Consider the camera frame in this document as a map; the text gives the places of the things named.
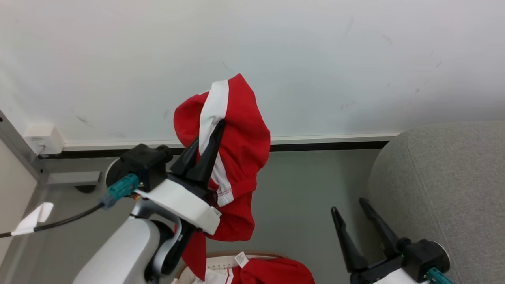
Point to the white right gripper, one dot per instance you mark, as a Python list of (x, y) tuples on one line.
[(378, 272)]

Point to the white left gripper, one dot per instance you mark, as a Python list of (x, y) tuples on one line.
[(185, 205)]

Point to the red garment with white stripe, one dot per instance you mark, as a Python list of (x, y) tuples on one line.
[(244, 130)]

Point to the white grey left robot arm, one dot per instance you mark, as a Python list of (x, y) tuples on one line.
[(122, 252)]

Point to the white laundry basket brown rim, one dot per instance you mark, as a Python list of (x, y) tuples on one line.
[(221, 263)]

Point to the grey fabric sofa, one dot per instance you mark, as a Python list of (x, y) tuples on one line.
[(442, 185)]

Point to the red garment with label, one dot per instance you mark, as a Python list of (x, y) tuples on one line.
[(276, 272)]

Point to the white and black baseboard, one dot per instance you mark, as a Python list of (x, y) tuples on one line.
[(315, 142)]

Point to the black caster foot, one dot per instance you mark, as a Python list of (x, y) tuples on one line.
[(84, 188)]

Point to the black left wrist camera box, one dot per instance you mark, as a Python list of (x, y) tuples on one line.
[(144, 163)]

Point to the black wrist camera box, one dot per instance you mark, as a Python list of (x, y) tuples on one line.
[(424, 256), (144, 163)]

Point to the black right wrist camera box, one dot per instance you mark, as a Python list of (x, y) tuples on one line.
[(424, 256)]

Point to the grey metal foot bracket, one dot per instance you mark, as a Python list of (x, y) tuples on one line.
[(73, 178)]

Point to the white wall socket box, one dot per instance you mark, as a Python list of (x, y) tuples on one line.
[(44, 138)]

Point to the grey metal frame post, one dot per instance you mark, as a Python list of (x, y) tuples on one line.
[(19, 150)]

